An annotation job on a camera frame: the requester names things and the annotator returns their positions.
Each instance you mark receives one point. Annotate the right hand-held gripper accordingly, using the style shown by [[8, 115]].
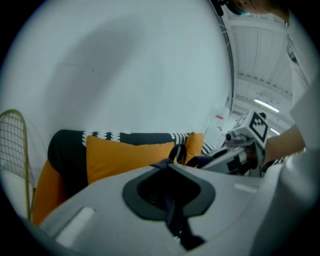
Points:
[[258, 127]]

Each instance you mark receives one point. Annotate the white seat cushion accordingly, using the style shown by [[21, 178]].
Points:
[[12, 187]]

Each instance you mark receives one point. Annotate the orange sofa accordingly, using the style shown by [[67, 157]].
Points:
[[47, 190]]

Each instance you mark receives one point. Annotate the person's right forearm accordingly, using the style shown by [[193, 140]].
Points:
[[282, 142]]

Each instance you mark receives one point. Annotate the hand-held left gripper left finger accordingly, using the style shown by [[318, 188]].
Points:
[[100, 200]]

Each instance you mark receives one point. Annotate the ceiling strip light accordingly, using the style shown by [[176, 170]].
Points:
[[266, 105], [275, 131]]

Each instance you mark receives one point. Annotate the orange cushion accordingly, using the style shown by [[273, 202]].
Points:
[[194, 146], [125, 160]]

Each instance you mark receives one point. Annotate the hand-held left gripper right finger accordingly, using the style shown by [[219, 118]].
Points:
[[232, 212]]

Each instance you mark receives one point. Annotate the person's head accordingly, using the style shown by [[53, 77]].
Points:
[[262, 6]]

